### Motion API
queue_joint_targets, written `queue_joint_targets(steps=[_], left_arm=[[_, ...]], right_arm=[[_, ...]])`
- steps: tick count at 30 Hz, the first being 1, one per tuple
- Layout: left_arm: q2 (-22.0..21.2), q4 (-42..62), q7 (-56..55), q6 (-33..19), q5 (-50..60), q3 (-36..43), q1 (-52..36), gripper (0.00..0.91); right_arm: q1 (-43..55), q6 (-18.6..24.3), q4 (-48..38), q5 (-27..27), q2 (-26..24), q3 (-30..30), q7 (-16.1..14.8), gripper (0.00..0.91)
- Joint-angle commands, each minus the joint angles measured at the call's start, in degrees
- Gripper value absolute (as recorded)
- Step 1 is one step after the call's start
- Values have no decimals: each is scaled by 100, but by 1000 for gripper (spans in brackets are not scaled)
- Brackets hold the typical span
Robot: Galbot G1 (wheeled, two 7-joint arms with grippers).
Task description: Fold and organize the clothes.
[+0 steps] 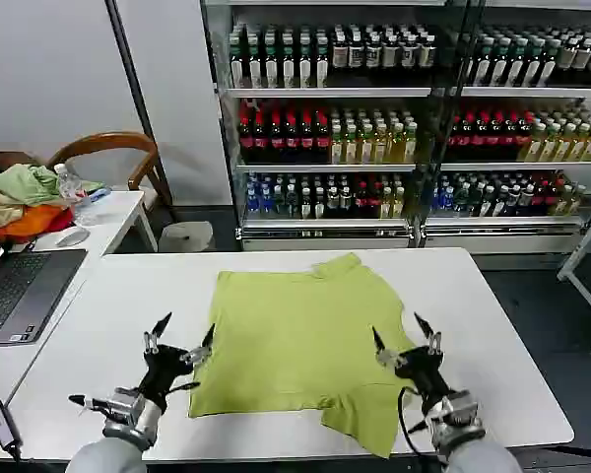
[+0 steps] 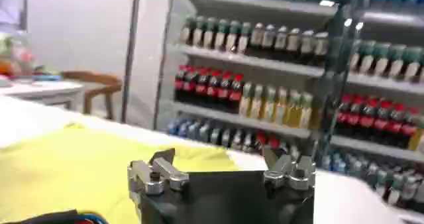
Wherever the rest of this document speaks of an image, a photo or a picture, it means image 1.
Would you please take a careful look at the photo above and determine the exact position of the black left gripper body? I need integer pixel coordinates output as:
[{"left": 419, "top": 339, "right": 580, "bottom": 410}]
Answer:
[{"left": 136, "top": 344, "right": 198, "bottom": 413}]

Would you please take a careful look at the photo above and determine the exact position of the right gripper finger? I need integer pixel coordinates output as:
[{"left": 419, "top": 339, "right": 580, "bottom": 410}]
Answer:
[
  {"left": 413, "top": 311, "right": 445, "bottom": 357},
  {"left": 371, "top": 324, "right": 400, "bottom": 369}
]

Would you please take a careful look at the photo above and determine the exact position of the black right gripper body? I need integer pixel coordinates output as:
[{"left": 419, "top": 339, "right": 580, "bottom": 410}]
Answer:
[{"left": 393, "top": 346, "right": 457, "bottom": 403}]

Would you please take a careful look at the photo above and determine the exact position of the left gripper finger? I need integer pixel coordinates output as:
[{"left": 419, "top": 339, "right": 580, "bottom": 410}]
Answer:
[
  {"left": 143, "top": 311, "right": 173, "bottom": 354},
  {"left": 179, "top": 323, "right": 217, "bottom": 366}
]

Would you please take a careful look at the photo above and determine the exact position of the lime green shirt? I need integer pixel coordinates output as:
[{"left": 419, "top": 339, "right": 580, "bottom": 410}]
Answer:
[{"left": 186, "top": 252, "right": 421, "bottom": 460}]

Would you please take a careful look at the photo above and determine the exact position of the white side desk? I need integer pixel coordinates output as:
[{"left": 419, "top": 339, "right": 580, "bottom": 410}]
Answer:
[{"left": 0, "top": 189, "right": 159, "bottom": 410}]

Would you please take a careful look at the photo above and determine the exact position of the grey computer mouse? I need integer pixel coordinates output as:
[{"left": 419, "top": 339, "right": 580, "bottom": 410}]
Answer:
[{"left": 54, "top": 229, "right": 90, "bottom": 248}]

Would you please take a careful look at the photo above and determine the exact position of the dark grey laptop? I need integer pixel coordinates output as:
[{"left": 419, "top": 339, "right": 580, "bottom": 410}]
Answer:
[{"left": 0, "top": 232, "right": 89, "bottom": 344}]

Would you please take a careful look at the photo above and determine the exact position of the orange cloth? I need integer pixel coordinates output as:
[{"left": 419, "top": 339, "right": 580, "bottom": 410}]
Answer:
[{"left": 0, "top": 203, "right": 76, "bottom": 243}]

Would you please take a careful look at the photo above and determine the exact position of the clear plastic water bottle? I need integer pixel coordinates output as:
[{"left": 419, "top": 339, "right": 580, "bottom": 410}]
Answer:
[{"left": 53, "top": 164, "right": 89, "bottom": 221}]

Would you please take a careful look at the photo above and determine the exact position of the pale green cloth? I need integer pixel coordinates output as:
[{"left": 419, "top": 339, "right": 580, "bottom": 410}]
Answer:
[{"left": 0, "top": 165, "right": 105, "bottom": 204}]

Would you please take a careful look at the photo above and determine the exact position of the wooden chair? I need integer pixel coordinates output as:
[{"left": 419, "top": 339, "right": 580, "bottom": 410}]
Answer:
[{"left": 46, "top": 131, "right": 163, "bottom": 203}]

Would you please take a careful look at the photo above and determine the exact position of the shelf unit with bottles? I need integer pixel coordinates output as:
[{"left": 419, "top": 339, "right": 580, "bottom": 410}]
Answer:
[
  {"left": 201, "top": 0, "right": 469, "bottom": 250},
  {"left": 423, "top": 0, "right": 591, "bottom": 255}
]

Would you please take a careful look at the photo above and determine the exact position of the dark metal pole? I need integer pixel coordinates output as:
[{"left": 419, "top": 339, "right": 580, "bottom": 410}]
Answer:
[{"left": 104, "top": 0, "right": 177, "bottom": 224}]

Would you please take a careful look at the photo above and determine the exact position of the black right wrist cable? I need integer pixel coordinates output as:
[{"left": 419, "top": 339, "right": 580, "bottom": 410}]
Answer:
[{"left": 396, "top": 386, "right": 447, "bottom": 462}]

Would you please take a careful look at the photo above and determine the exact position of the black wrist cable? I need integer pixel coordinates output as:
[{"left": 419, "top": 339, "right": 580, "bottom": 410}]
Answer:
[
  {"left": 68, "top": 381, "right": 202, "bottom": 410},
  {"left": 396, "top": 386, "right": 447, "bottom": 462}
]

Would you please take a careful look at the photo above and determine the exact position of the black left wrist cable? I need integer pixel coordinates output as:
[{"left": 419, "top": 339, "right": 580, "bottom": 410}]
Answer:
[{"left": 68, "top": 381, "right": 202, "bottom": 410}]

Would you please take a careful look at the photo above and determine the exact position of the black power adapter with cable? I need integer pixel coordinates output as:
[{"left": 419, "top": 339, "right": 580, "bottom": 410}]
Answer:
[{"left": 0, "top": 381, "right": 26, "bottom": 463}]

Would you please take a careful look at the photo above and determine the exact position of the white metal rack frame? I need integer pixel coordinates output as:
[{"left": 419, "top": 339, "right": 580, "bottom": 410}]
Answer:
[{"left": 556, "top": 199, "right": 591, "bottom": 329}]

